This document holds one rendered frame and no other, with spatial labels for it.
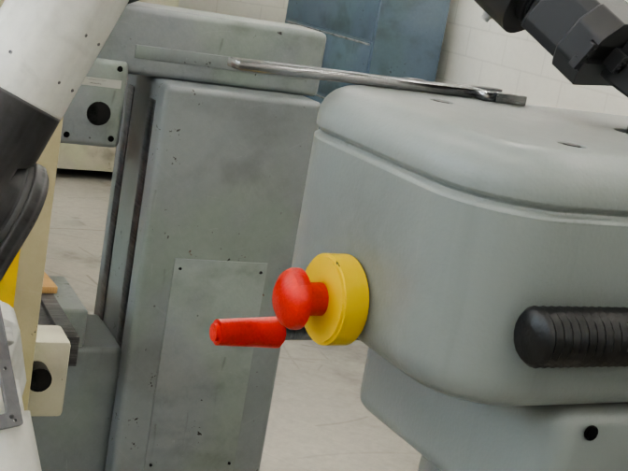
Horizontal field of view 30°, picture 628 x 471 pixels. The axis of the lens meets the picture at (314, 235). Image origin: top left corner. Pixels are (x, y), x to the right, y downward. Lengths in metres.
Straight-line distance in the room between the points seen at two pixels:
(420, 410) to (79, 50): 0.42
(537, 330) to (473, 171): 0.10
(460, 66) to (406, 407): 7.54
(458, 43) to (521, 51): 0.73
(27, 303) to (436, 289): 1.94
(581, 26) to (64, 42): 0.43
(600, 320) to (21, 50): 0.55
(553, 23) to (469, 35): 7.48
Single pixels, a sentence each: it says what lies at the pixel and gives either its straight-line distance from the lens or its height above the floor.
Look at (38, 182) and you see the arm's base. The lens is 1.04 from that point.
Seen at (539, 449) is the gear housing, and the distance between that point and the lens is 0.77.
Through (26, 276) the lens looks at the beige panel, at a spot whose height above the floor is 1.23.
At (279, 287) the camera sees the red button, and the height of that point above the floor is 1.77.
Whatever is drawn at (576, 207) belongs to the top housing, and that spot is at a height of 1.86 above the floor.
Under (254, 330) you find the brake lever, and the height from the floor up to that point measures 1.71.
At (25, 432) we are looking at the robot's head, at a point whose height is 1.62.
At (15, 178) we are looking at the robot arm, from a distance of 1.03.
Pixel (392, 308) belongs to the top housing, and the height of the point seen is 1.77.
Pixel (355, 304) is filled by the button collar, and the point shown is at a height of 1.77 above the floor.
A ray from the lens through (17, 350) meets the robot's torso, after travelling 1.00.
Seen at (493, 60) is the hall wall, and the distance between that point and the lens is 8.08.
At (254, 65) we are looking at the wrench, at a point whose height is 1.89.
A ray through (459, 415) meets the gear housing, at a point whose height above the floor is 1.68.
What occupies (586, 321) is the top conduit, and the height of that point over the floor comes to 1.80.
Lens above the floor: 1.97
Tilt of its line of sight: 13 degrees down
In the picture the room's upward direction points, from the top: 10 degrees clockwise
